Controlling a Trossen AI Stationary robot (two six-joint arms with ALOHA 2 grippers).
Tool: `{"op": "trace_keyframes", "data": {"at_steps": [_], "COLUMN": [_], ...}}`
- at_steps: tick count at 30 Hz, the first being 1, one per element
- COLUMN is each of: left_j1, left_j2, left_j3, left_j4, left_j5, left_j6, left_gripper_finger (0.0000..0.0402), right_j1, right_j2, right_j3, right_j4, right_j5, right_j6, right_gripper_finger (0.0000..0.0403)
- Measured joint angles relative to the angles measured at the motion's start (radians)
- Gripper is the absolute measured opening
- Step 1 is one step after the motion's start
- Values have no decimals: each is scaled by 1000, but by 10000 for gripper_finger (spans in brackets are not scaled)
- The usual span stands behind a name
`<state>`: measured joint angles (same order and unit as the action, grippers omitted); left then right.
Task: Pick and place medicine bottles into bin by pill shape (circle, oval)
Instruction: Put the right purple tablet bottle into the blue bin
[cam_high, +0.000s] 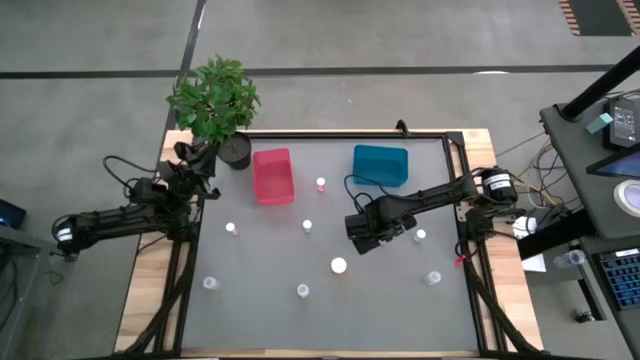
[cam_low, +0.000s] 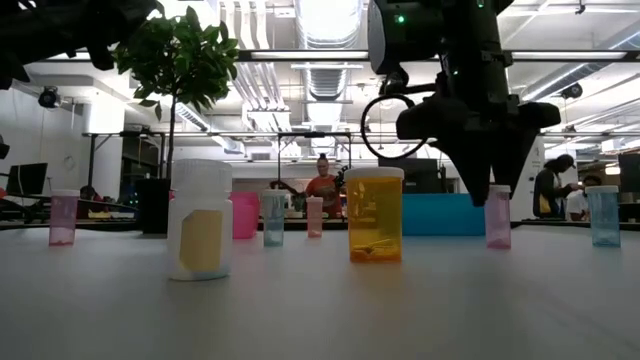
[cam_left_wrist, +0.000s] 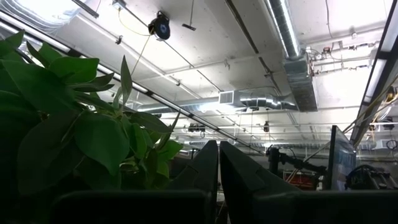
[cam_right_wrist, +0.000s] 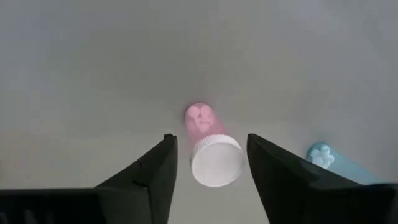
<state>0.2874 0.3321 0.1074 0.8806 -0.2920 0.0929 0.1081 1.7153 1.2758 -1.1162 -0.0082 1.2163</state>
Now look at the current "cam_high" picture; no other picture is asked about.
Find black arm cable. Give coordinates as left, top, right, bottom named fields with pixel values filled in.
left=102, top=155, right=152, bottom=197
left=342, top=173, right=396, bottom=214

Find bundle of cables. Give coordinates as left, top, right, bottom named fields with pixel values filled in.
left=497, top=130, right=569, bottom=211

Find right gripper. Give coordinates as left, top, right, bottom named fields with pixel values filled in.
left=343, top=197, right=418, bottom=257

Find green leafy plant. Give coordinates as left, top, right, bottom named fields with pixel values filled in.
left=165, top=53, right=262, bottom=146

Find blue plastic bin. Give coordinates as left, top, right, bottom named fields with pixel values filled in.
left=352, top=144, right=410, bottom=188

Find black aluminium table frame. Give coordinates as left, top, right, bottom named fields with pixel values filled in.
left=117, top=128, right=544, bottom=360

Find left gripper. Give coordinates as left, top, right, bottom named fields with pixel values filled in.
left=172, top=141, right=222, bottom=201

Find black floor mat striped edge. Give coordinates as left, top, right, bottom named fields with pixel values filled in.
left=558, top=0, right=640, bottom=37

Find dark grey side desk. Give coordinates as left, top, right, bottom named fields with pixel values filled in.
left=538, top=89, right=640, bottom=241

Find keyboard with blue keys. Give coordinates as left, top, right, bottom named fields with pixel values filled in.
left=597, top=248, right=640, bottom=311

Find black power adapter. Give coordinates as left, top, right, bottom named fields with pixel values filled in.
left=602, top=97, right=639, bottom=151

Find dark device blue light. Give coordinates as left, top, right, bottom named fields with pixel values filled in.
left=0, top=198, right=28, bottom=230

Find black lower desk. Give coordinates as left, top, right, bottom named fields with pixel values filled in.
left=517, top=208, right=640, bottom=360

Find grey metal desk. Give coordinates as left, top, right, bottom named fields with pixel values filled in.
left=0, top=224, right=81, bottom=360

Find small teal box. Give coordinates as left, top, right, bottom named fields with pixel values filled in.
left=585, top=112, right=615, bottom=135

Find white paper sheet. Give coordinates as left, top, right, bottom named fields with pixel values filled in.
left=519, top=253, right=548, bottom=274

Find round white device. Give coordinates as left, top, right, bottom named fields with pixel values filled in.
left=613, top=178, right=640, bottom=219

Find dark tablet screen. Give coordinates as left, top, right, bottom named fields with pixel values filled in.
left=585, top=149, right=640, bottom=180

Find red plastic bin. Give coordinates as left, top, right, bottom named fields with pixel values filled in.
left=252, top=147, right=296, bottom=207

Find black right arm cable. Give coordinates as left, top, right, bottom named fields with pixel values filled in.
left=342, top=173, right=396, bottom=214

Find black stand pole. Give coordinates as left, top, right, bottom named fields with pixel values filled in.
left=559, top=45, right=640, bottom=122

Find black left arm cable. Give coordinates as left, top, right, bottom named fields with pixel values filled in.
left=102, top=155, right=152, bottom=197

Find clear water bottle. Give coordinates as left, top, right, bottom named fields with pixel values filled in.
left=552, top=248, right=587, bottom=269

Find black plant pot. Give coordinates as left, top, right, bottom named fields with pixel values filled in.
left=217, top=130, right=253, bottom=171

